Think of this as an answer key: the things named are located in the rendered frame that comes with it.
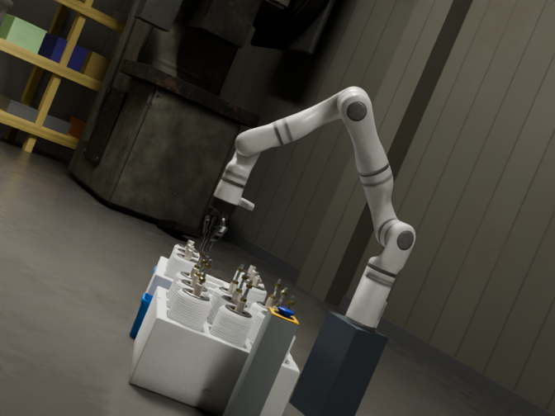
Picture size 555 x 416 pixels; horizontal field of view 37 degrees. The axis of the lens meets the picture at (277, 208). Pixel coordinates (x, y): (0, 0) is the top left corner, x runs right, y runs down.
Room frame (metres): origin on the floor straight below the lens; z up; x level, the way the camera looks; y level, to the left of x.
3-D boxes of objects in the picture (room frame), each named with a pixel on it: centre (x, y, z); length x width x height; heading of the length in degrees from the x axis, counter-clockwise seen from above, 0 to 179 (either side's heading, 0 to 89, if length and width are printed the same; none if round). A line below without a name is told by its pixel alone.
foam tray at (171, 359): (2.22, 0.01, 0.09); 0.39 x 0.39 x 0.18; 10
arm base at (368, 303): (2.42, -0.36, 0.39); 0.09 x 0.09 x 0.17; 38
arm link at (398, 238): (2.42, -0.36, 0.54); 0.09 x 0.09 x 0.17; 31
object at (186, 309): (2.08, 0.10, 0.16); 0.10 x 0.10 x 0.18
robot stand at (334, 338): (2.42, -0.36, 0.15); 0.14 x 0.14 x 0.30; 38
